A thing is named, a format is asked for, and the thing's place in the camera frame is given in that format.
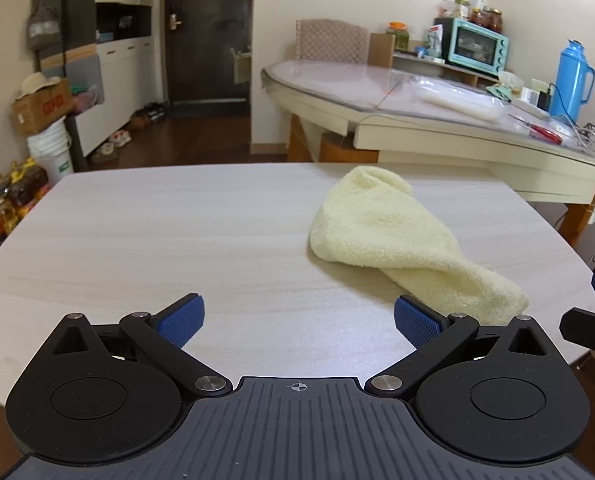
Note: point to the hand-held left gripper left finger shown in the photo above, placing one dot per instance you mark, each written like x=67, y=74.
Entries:
x=180, y=322

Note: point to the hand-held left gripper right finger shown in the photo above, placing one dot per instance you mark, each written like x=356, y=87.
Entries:
x=417, y=322

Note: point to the pale yellow towel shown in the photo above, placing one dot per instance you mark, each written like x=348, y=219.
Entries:
x=377, y=220

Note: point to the cream glass-topped dining table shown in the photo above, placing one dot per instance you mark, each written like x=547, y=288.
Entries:
x=427, y=141

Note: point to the blue thermos flask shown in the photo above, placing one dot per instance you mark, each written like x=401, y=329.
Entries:
x=570, y=85

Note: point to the row of shoes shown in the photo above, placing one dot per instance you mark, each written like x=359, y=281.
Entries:
x=142, y=117

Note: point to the group of cooking oil bottles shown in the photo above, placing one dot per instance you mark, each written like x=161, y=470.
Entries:
x=15, y=195

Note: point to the white plastic bucket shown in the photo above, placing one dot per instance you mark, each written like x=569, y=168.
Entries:
x=52, y=152

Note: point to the green cloth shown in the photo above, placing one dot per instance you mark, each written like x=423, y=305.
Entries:
x=500, y=92

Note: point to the clear plastic bag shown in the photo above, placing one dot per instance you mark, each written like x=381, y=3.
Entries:
x=457, y=97

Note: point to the red-printed cardboard box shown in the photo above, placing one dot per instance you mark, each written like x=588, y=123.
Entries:
x=42, y=110

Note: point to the white storage cabinet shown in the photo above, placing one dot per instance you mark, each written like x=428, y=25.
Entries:
x=122, y=75

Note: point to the wooden shelf riser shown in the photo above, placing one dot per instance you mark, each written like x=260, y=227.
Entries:
x=457, y=71

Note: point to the teal toaster oven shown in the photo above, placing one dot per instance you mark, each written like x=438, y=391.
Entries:
x=477, y=46

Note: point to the plain brown cardboard box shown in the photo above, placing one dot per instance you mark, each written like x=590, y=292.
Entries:
x=381, y=50

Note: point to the straw hat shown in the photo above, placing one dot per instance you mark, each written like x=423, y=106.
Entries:
x=37, y=84

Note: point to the white printed pouch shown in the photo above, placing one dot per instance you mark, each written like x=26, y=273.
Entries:
x=435, y=41

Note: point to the dark wooden door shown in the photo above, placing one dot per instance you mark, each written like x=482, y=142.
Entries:
x=207, y=40

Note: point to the orange-lidded jar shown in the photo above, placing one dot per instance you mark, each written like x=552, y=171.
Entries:
x=398, y=35

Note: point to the checkered fabric chair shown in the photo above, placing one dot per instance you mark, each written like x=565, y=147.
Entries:
x=327, y=40

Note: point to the cluster of food jars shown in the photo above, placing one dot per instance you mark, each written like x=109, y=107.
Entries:
x=477, y=12

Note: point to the white wall-mounted box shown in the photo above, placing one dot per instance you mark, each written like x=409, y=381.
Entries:
x=242, y=67

